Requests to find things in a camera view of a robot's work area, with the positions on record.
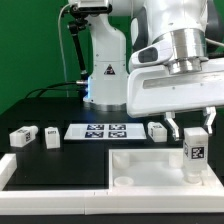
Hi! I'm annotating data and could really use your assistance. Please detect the grey cable hanging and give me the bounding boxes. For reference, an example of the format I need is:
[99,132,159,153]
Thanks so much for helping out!
[57,3,72,98]

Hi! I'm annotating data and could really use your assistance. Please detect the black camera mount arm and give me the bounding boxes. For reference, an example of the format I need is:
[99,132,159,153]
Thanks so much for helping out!
[68,21,88,80]

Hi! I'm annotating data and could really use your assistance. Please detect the camera on top mount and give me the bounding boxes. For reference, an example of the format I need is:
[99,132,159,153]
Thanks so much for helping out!
[68,0,112,14]

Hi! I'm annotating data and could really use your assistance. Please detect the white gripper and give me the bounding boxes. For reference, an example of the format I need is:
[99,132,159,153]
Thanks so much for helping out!
[126,47,224,141]

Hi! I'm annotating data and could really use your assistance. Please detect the white U-shaped obstacle fence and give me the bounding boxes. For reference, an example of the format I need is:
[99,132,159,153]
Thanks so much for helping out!
[0,154,224,215]

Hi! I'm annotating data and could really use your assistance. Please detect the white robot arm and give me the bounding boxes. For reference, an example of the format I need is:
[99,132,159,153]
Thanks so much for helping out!
[68,0,224,138]

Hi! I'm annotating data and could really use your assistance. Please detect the black cables at base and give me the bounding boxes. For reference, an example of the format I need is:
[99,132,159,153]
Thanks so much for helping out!
[24,79,90,99]

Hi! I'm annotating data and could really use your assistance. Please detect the white square table top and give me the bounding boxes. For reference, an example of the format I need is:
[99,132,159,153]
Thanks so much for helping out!
[107,148,215,192]

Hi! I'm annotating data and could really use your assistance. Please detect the white tag sheet with markers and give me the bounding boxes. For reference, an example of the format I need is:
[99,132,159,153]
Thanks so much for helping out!
[64,123,146,140]

